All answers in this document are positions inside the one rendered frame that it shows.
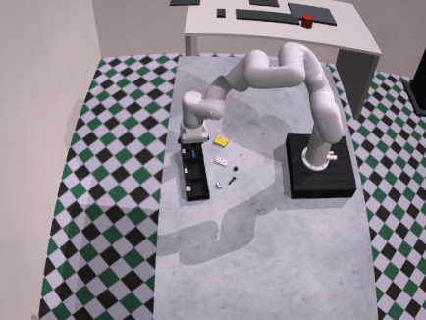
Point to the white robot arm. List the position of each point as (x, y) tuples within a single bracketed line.
[(255, 71)]

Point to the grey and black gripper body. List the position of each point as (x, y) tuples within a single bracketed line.
[(183, 129)]

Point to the white domino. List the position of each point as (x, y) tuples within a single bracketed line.
[(221, 161)]

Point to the black rack of bins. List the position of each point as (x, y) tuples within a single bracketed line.
[(195, 174)]

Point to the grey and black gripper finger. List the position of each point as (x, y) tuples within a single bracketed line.
[(198, 146), (187, 145)]

